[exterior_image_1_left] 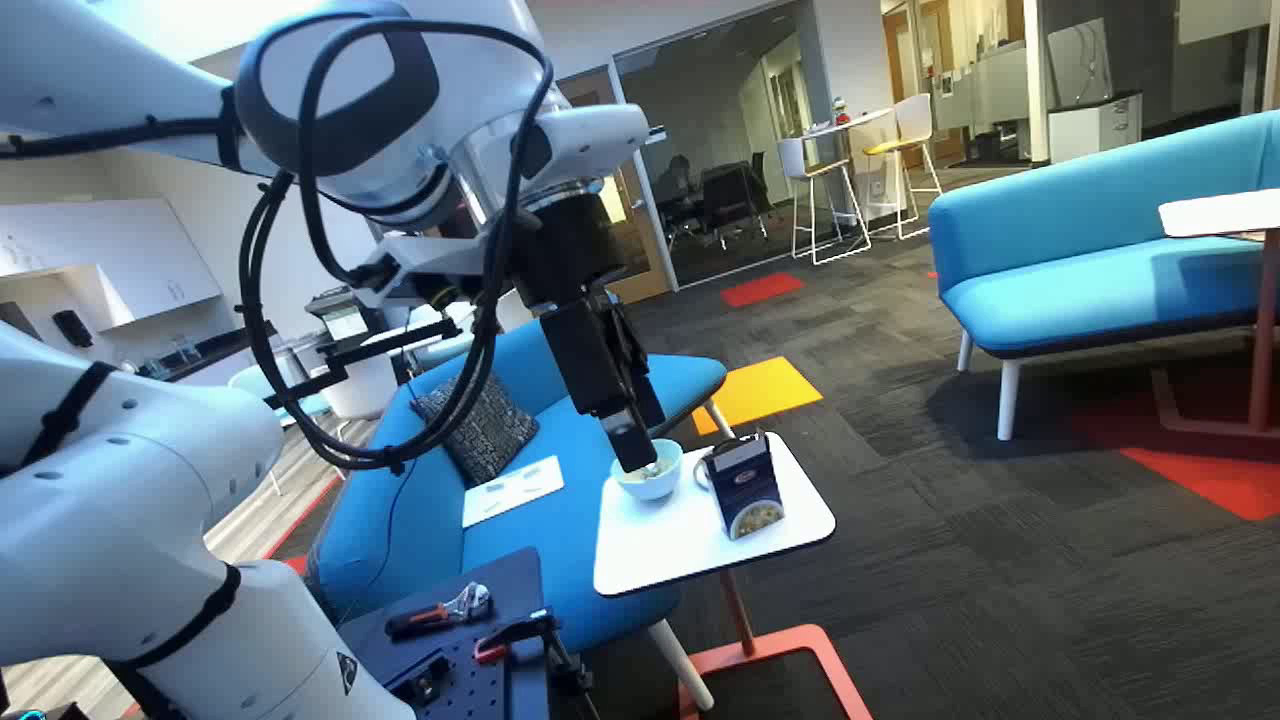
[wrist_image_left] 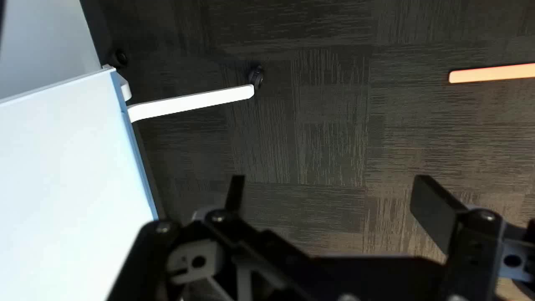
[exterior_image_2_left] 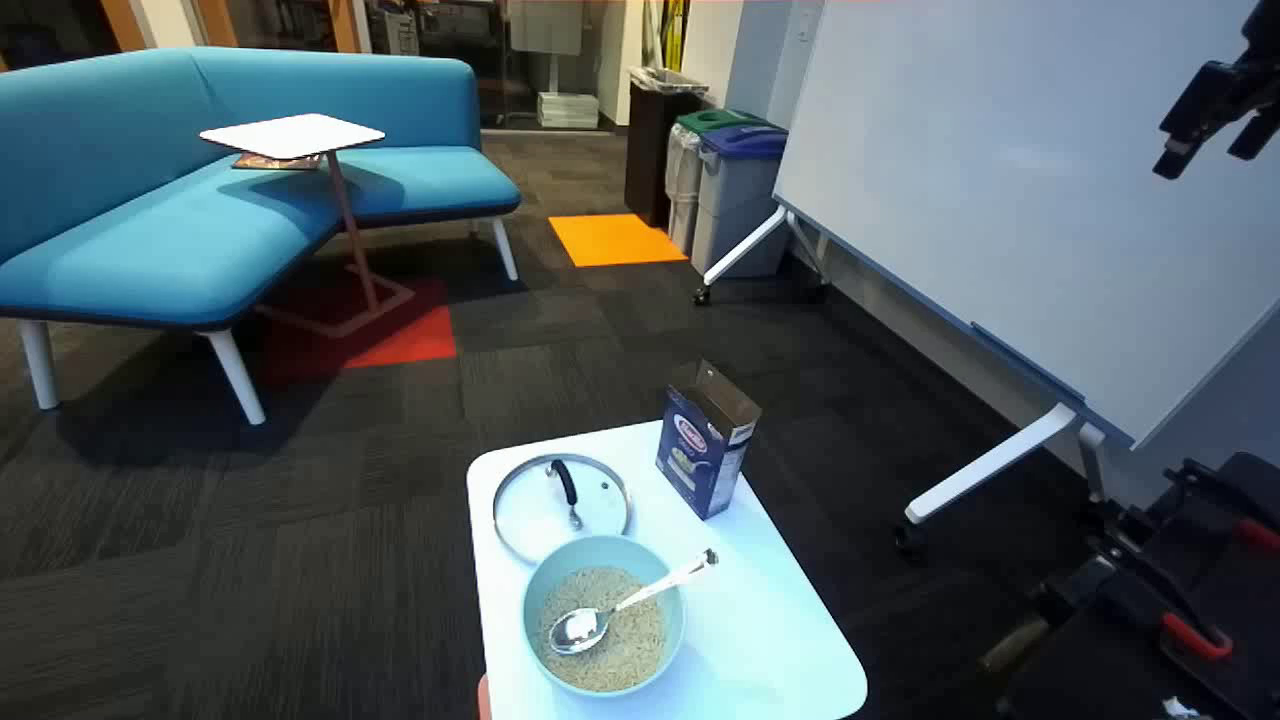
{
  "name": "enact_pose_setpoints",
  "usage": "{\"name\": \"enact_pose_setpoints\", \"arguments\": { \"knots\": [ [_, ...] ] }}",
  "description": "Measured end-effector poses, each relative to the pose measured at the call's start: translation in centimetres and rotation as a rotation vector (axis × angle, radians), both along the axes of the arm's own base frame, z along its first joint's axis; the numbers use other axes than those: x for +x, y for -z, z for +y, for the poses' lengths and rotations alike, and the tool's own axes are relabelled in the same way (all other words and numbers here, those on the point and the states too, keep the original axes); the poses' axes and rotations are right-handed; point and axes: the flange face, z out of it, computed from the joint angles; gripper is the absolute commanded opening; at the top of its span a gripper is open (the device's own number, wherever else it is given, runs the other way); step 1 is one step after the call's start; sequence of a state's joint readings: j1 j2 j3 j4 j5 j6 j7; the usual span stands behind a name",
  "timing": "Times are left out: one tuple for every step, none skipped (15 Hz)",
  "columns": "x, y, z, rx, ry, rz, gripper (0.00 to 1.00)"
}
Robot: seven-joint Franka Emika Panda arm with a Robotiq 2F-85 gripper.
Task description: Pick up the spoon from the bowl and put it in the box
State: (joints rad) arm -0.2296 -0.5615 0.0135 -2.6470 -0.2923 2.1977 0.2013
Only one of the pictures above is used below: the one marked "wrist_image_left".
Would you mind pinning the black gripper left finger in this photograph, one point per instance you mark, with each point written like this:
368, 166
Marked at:
236, 194

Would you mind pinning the white side table orange base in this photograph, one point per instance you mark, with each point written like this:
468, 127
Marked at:
490, 72

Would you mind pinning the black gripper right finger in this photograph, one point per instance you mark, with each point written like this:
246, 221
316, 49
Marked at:
436, 209

